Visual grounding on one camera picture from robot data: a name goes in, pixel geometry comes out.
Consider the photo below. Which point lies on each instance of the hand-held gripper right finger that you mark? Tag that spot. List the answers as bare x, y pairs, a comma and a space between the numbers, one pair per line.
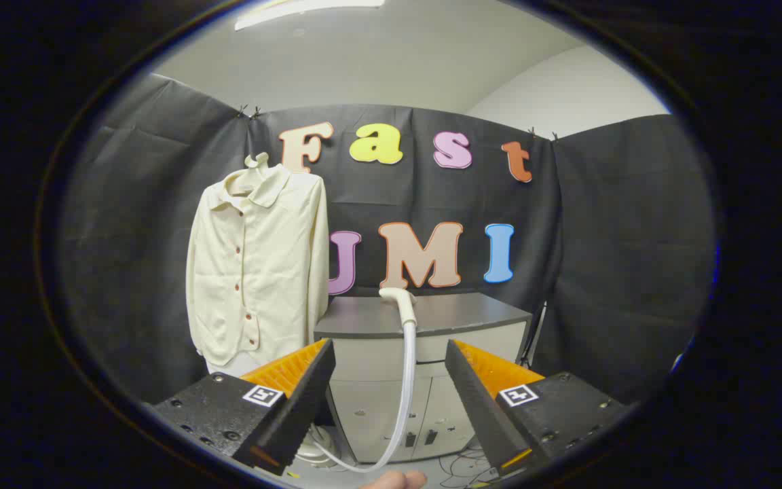
476, 401

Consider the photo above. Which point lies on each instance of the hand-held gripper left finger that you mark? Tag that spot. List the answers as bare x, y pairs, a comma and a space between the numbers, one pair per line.
303, 401

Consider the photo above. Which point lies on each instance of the white garment steamer base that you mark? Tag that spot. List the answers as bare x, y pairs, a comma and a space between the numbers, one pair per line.
309, 449

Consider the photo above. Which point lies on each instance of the white garment steamer head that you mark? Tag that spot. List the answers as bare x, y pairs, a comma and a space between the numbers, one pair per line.
401, 302

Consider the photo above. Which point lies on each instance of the cream button-up shirt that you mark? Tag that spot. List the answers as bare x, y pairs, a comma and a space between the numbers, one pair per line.
275, 272

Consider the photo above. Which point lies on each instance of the white garment under shirt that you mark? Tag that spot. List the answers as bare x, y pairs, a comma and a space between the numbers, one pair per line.
228, 365

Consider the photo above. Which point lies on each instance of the cream plastic clothes hanger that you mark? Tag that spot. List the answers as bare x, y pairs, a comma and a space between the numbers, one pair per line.
256, 161

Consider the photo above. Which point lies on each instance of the white cabinet with grey top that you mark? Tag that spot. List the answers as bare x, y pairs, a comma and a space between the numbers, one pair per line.
377, 401

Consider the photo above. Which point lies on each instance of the black metal stand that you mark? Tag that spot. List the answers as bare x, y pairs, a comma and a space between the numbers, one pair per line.
533, 333

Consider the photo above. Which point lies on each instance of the black backdrop cloth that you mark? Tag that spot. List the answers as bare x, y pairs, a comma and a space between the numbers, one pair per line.
635, 272

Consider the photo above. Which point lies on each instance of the ceiling light panel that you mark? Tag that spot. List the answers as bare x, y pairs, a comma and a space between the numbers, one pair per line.
296, 10

